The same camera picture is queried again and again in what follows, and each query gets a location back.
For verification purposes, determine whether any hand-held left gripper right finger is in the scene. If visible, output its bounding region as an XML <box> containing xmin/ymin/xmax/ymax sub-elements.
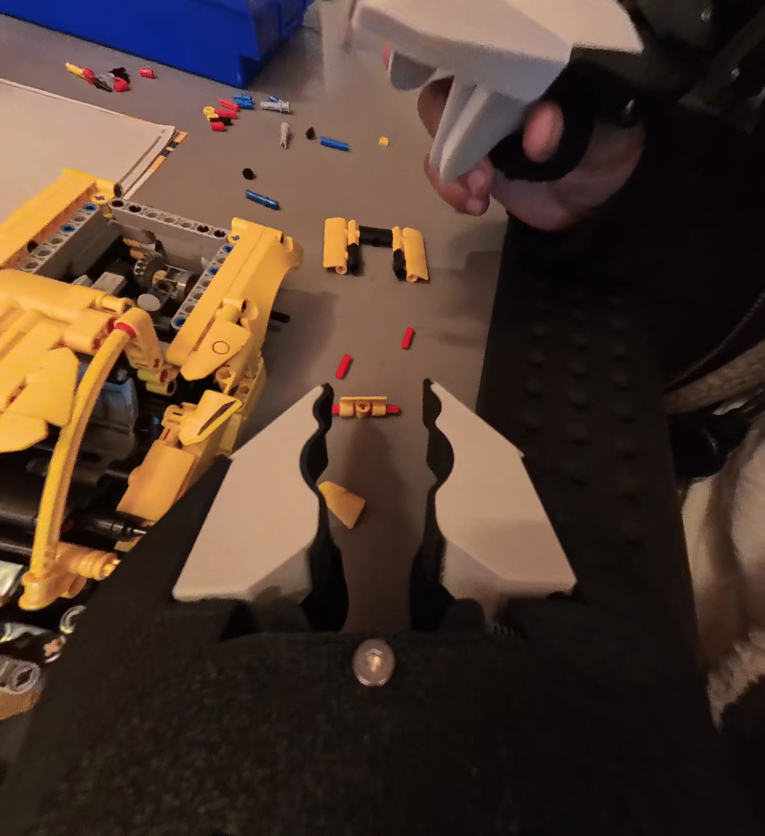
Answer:
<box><xmin>410</xmin><ymin>378</ymin><xmax>578</xmax><ymax>631</ymax></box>

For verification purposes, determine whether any person's right forearm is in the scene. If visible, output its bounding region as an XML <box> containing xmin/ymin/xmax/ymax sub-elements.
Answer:
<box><xmin>608</xmin><ymin>98</ymin><xmax>765</xmax><ymax>275</ymax></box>

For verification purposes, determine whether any yellow brick piece grey axle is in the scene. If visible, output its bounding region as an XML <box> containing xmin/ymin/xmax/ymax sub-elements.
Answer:
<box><xmin>392</xmin><ymin>226</ymin><xmax>430</xmax><ymax>283</ymax></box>

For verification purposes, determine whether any yellow brick car model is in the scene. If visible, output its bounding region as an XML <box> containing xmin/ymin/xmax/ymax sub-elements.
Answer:
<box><xmin>0</xmin><ymin>169</ymin><xmax>305</xmax><ymax>732</ymax></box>

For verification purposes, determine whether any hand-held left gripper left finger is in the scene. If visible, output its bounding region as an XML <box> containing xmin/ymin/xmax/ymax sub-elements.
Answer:
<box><xmin>172</xmin><ymin>383</ymin><xmax>351</xmax><ymax>631</ymax></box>

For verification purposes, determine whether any white shirt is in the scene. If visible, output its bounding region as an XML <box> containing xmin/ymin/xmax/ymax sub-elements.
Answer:
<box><xmin>680</xmin><ymin>405</ymin><xmax>765</xmax><ymax>719</ymax></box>

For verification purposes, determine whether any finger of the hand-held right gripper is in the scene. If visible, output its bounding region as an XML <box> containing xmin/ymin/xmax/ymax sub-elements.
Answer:
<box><xmin>350</xmin><ymin>0</ymin><xmax>645</xmax><ymax>107</ymax></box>

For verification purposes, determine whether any small yellow panel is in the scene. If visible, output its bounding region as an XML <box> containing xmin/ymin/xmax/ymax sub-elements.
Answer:
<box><xmin>317</xmin><ymin>481</ymin><xmax>366</xmax><ymax>530</ymax></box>

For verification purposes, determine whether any open instruction booklet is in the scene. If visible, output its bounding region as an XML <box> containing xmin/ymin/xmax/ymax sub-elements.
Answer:
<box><xmin>0</xmin><ymin>68</ymin><xmax>187</xmax><ymax>249</ymax></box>

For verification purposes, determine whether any cluster of red black pins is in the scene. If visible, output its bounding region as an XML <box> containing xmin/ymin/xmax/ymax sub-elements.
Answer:
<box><xmin>65</xmin><ymin>62</ymin><xmax>156</xmax><ymax>93</ymax></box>

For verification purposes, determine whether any grey desk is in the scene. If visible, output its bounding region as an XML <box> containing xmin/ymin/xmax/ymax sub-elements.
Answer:
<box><xmin>0</xmin><ymin>0</ymin><xmax>511</xmax><ymax>631</ymax></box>

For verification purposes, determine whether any person's right hand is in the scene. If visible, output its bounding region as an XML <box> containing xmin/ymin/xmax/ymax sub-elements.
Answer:
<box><xmin>416</xmin><ymin>78</ymin><xmax>648</xmax><ymax>231</ymax></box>

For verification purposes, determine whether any blue plastic bin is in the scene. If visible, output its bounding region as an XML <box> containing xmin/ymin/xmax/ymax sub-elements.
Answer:
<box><xmin>0</xmin><ymin>0</ymin><xmax>315</xmax><ymax>89</ymax></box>

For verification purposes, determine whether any yellow brick piece black connector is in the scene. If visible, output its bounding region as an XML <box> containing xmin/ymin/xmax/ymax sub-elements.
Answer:
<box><xmin>322</xmin><ymin>217</ymin><xmax>396</xmax><ymax>275</ymax></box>

